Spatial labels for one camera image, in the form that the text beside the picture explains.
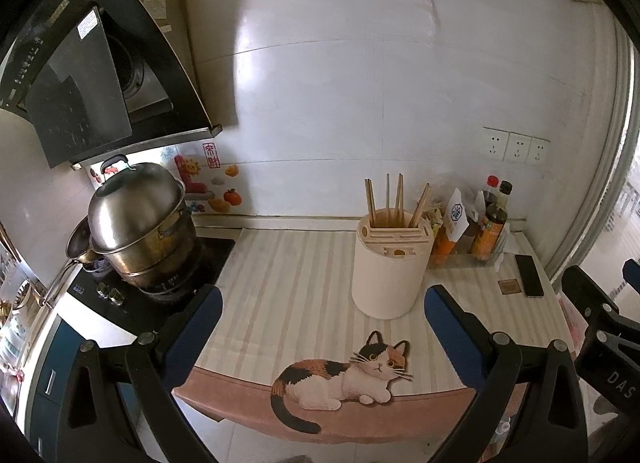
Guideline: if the black gas stove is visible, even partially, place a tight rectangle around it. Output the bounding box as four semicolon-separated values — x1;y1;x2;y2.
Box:
67;238;236;334

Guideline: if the black smartphone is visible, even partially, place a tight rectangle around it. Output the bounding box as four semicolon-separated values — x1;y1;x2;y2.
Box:
515;254;545;299

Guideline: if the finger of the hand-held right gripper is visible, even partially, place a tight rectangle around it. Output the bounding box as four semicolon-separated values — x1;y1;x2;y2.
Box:
621;258;640;294
561;265;626;344

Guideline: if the fruit wall sticker sheet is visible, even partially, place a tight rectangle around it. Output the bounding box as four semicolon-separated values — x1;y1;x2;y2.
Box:
90;142;244;214

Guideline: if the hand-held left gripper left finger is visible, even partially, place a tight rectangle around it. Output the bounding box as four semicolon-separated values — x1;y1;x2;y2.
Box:
50;284;224;463

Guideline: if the clear plastic tray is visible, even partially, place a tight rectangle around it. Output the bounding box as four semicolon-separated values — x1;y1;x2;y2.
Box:
427;230;513;271

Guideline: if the frosted window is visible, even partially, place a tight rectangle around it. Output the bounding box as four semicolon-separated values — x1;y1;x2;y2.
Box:
550;8;640;294

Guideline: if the small steel pan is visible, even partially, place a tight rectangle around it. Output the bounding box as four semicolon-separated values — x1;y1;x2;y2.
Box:
42;220;101;306

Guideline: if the orange seasoning packet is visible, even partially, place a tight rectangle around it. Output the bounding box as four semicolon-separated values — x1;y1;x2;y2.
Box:
430;223;458;269

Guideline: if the white wall socket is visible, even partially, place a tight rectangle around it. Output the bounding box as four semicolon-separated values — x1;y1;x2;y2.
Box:
527;138;551;165
482;128;511;160
504;133;532;162

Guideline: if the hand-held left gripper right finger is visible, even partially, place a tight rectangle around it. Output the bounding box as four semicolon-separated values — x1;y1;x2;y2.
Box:
424;284;591;463

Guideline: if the black cap sauce bottle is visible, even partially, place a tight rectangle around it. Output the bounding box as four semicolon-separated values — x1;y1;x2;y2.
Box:
469;180;514;264

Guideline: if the white packet with blue logo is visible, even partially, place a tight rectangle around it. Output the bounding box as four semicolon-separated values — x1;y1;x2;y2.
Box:
445;188;468;244

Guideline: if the steel pot lid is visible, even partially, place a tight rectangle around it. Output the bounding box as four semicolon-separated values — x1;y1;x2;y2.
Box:
87;154;187;251

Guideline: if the red cap sauce bottle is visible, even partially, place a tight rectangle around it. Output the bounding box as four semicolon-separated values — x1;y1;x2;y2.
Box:
475;174;501;224

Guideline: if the steel cooking pot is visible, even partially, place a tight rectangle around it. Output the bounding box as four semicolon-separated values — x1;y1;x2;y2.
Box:
90;208;198;289

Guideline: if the cream utensil holder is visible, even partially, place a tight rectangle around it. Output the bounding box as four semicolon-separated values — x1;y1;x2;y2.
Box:
351;209;434;320

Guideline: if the blue cabinet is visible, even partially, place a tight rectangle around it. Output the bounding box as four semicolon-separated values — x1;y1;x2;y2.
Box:
20;318;146;463

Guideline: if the striped cat print mat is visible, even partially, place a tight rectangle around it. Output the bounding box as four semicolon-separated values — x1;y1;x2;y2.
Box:
172;228;563;444

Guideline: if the white plastic wrapper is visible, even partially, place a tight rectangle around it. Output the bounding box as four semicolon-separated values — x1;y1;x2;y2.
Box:
495;230;521;269

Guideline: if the black range hood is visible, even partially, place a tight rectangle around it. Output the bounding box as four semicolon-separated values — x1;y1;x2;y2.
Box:
0;0;223;171

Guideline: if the group of wooden chopsticks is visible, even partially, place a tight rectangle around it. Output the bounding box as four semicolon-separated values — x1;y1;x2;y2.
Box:
364;173;432;228

